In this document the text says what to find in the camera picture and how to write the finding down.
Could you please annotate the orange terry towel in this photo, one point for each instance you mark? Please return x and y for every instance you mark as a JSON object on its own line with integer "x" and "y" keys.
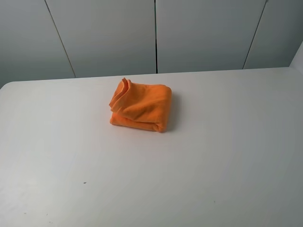
{"x": 141, "y": 106}

